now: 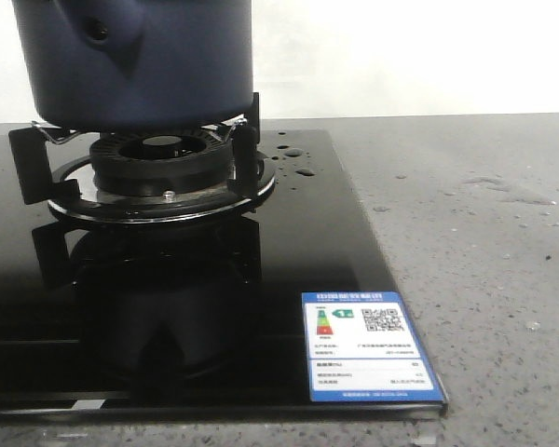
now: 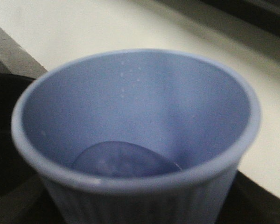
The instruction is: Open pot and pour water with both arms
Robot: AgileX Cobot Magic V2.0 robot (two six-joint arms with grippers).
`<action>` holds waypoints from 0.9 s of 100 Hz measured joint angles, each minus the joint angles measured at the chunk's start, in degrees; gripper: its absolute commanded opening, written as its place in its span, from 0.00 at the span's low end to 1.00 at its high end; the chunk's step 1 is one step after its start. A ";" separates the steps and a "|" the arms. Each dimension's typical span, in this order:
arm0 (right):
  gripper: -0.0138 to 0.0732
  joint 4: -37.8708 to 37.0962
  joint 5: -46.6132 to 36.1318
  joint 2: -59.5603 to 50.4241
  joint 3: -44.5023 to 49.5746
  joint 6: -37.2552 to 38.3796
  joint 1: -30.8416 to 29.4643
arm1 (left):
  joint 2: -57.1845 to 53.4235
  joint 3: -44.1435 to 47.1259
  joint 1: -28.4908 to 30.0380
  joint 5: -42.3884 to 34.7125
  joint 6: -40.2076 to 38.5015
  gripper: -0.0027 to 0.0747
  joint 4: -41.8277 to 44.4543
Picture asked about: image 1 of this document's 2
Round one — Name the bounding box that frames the black glass gas stove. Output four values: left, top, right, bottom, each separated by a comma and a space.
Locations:
0, 130, 448, 422

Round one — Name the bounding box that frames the black gas burner head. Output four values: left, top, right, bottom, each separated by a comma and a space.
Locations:
89, 129, 232, 196

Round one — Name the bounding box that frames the black metal pot support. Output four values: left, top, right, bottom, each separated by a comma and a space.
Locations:
8, 94, 276, 226

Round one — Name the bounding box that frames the blue energy label sticker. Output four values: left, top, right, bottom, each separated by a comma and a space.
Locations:
301, 291, 445, 405

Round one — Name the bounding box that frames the dark blue cooking pot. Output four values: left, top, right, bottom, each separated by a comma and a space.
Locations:
13, 1, 253, 131

